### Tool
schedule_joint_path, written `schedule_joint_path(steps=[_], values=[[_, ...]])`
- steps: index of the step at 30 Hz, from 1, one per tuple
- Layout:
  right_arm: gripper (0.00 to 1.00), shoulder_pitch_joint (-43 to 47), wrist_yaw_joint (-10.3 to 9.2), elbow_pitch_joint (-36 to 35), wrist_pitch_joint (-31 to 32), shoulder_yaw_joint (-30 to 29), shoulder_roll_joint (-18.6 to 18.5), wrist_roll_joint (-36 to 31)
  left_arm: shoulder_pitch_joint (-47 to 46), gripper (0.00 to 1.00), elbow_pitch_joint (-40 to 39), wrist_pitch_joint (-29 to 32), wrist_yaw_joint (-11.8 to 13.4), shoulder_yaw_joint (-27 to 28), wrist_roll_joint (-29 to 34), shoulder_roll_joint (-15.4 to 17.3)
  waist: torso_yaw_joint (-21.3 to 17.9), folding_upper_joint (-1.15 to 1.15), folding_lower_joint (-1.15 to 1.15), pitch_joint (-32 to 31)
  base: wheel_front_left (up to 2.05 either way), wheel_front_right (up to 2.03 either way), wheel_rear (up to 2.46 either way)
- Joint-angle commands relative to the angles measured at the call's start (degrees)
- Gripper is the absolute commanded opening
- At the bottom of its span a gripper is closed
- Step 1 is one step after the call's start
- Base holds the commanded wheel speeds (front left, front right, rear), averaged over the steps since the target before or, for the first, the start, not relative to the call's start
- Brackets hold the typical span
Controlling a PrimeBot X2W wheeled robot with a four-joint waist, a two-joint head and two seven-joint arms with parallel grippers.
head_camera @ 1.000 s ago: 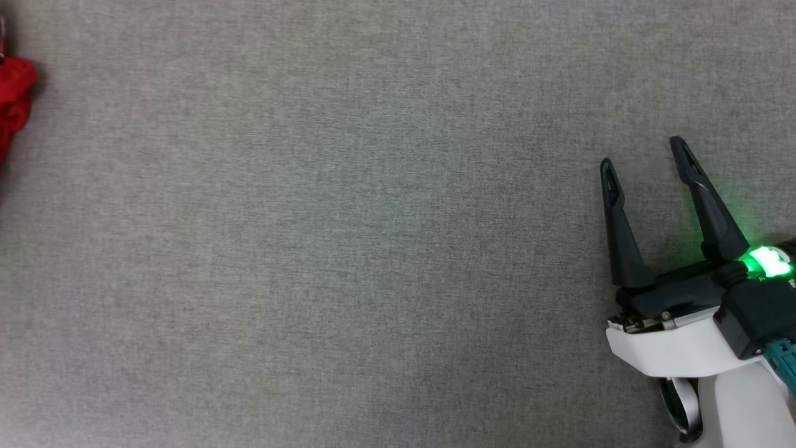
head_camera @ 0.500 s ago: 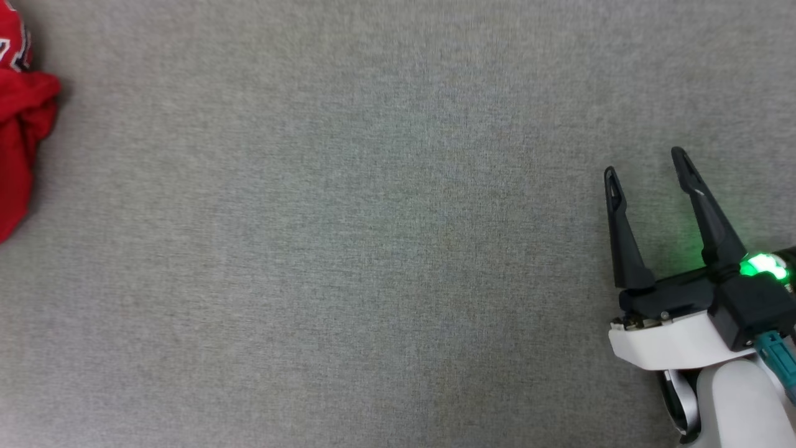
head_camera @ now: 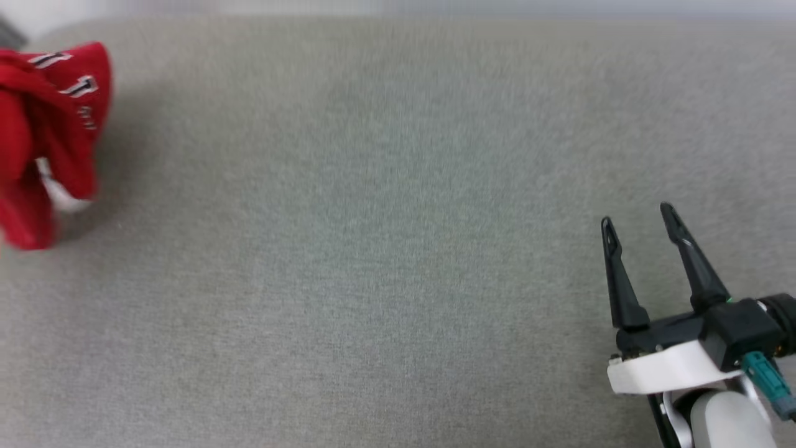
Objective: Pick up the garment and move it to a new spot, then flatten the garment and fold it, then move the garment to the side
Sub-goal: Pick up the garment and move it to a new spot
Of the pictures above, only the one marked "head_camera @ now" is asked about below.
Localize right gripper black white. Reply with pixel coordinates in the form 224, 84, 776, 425
601, 202, 796, 396

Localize red shorts with white trim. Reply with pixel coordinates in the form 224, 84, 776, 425
0, 42, 114, 251

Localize teal cable connector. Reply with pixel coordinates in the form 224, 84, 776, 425
740, 352, 796, 421

